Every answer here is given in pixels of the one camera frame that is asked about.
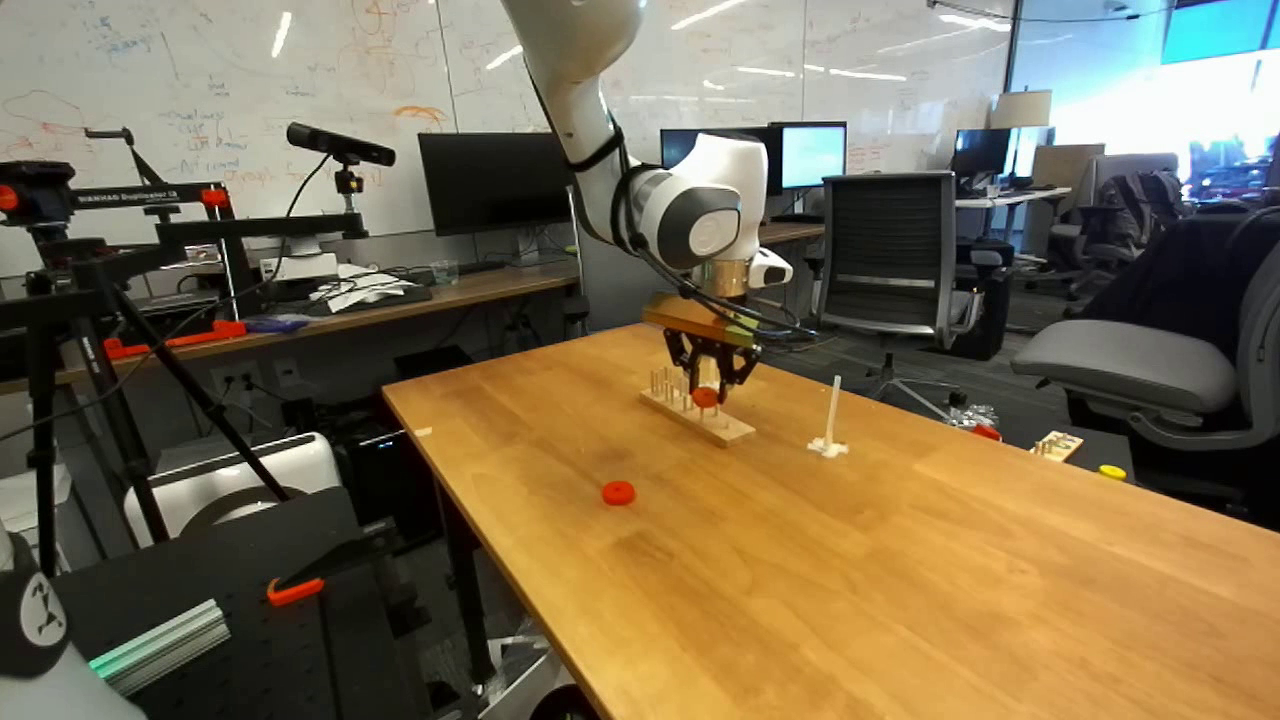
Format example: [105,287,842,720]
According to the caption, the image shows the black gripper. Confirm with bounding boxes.
[659,328,766,403]

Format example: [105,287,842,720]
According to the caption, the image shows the wooden stand with clear pegs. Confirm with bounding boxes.
[636,368,760,447]

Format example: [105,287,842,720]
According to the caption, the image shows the white peg stand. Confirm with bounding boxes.
[805,371,853,465]

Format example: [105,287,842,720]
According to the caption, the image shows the grey office chair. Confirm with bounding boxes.
[1007,236,1280,533]
[572,224,697,334]

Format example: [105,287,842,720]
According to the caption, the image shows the black mesh office chair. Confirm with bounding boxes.
[811,173,963,339]

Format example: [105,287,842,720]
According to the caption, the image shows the lit computer monitor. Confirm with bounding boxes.
[762,116,853,196]

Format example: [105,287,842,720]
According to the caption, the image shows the wooden office desk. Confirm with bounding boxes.
[95,261,583,371]

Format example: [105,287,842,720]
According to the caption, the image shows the black computer monitor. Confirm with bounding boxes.
[416,126,574,241]

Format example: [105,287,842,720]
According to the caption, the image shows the black table leg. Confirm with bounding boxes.
[434,483,500,691]

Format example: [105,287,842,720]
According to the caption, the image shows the tan card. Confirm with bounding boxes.
[1024,426,1086,467]

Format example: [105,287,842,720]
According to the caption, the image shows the white crumpled papers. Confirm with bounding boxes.
[307,266,421,318]

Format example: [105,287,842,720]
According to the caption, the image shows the beige lamp shade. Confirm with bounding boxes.
[988,88,1054,133]

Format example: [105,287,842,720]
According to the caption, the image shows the blue small object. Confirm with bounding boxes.
[243,310,313,339]

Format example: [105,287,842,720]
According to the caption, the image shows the white box appliance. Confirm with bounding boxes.
[121,426,345,553]

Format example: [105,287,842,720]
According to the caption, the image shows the orange black bar clamp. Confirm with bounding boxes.
[260,514,407,613]

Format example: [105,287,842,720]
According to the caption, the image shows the red bar clamp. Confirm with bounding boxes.
[100,314,250,368]

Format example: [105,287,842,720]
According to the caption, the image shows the dark grey cart top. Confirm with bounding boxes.
[50,483,403,720]

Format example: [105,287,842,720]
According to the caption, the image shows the black rig with red knobs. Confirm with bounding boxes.
[0,123,372,330]

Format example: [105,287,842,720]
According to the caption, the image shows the aluminium bar with green light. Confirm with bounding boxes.
[80,594,233,699]

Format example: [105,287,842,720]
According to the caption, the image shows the black cap with logo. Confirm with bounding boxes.
[0,529,75,680]

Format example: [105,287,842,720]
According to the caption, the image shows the tan wrist camera box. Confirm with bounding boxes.
[641,290,770,352]

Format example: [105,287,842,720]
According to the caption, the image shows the black bar camera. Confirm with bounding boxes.
[284,121,399,173]

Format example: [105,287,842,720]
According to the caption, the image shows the blue wall screen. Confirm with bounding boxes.
[1156,0,1280,66]

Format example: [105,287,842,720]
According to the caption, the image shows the black camera tripod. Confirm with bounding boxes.
[14,254,294,581]

